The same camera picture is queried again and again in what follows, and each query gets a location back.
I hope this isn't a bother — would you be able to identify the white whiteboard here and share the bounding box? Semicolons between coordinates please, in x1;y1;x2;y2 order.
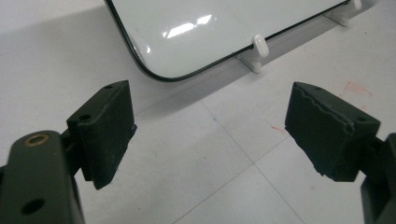
104;0;351;83

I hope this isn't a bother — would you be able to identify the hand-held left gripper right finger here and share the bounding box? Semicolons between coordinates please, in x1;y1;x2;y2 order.
284;81;381;183

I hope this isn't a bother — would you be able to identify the white whiteboard stand foot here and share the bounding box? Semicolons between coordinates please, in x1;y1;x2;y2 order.
322;0;363;28
235;34;270;75

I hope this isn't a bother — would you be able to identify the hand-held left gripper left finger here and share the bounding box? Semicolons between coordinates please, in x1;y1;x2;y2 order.
60;79;138;190

